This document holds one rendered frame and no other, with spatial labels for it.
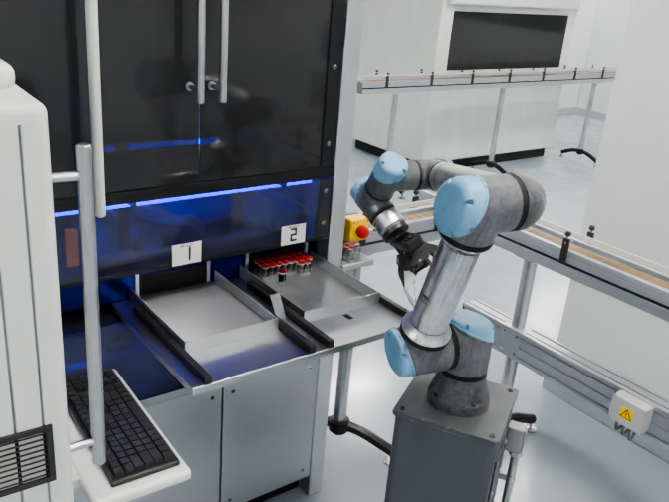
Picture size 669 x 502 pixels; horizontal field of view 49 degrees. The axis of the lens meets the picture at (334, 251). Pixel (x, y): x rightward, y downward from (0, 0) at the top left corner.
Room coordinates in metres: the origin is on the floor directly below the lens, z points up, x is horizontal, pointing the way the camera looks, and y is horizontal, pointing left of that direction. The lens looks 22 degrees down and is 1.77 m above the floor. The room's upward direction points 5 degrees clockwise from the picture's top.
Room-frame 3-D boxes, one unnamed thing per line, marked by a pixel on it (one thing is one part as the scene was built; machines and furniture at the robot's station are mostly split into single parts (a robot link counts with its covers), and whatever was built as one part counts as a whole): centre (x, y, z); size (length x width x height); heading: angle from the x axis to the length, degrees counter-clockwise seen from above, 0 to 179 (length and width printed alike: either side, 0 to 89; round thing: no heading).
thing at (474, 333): (1.54, -0.33, 0.96); 0.13 x 0.12 x 0.14; 115
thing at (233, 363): (1.76, 0.16, 0.87); 0.70 x 0.48 x 0.02; 128
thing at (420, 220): (2.46, -0.19, 0.92); 0.69 x 0.16 x 0.16; 128
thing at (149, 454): (1.31, 0.45, 0.82); 0.40 x 0.14 x 0.02; 37
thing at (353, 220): (2.17, -0.05, 1.00); 0.08 x 0.07 x 0.07; 38
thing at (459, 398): (1.55, -0.34, 0.84); 0.15 x 0.15 x 0.10
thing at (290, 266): (2.01, 0.14, 0.91); 0.18 x 0.02 x 0.05; 128
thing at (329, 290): (1.92, 0.07, 0.90); 0.34 x 0.26 x 0.04; 38
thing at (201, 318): (1.71, 0.33, 0.90); 0.34 x 0.26 x 0.04; 38
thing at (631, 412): (2.01, -1.00, 0.50); 0.12 x 0.05 x 0.09; 38
